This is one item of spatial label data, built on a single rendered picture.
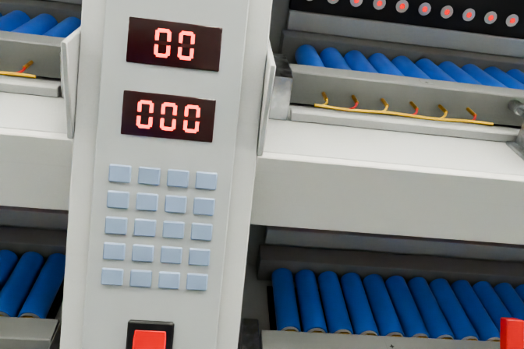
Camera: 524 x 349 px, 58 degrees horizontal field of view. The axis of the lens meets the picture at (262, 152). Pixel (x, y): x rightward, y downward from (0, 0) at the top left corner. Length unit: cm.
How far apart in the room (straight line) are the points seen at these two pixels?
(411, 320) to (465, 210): 14
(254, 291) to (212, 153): 20
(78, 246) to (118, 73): 9
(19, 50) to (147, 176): 13
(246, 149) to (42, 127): 11
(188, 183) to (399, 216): 12
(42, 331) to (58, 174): 13
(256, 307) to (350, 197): 17
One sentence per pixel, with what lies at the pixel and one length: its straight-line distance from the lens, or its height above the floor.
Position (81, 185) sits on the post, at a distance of 26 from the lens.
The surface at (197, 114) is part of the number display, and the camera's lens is 24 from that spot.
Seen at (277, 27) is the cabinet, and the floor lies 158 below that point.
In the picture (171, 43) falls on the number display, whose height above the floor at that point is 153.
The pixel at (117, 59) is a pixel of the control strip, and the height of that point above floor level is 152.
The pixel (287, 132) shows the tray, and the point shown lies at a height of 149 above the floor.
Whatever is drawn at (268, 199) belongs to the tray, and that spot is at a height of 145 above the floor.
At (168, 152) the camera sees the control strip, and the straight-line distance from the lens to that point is 24.
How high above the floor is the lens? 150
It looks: 5 degrees down
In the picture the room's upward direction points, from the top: 6 degrees clockwise
